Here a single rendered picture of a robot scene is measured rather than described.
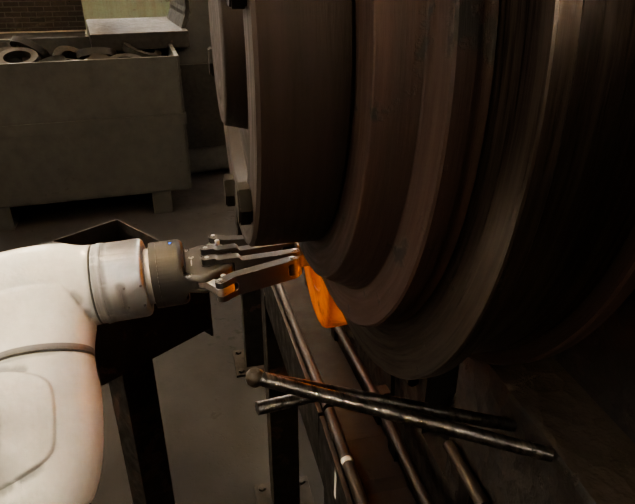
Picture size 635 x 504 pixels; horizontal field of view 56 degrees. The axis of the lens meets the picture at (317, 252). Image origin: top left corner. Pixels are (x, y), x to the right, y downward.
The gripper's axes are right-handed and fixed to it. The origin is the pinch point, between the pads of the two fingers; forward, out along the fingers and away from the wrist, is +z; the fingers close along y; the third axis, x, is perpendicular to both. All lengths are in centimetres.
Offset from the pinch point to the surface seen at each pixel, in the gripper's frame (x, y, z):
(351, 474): -12.9, 22.1, -3.4
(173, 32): -3, -257, -15
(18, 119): -28, -213, -85
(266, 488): -83, -40, -9
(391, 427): -14.2, 16.0, 2.8
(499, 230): 22.0, 42.2, -2.1
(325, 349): -20.8, -8.1, 1.0
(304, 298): -22.8, -26.0, 1.5
